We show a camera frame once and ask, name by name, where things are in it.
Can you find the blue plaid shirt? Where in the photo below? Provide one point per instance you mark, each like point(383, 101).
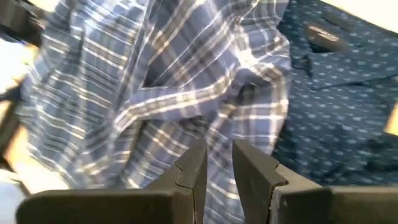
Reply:
point(155, 77)

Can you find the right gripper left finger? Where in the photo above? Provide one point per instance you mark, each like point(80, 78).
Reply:
point(186, 186)

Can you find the white garment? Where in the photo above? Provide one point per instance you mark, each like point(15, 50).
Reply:
point(12, 65)

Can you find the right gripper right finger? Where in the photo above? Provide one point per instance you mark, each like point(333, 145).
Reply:
point(258, 186)

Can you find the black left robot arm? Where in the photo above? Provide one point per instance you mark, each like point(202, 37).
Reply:
point(18, 18)

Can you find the navy dotted shirt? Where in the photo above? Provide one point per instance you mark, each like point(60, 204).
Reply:
point(342, 109)

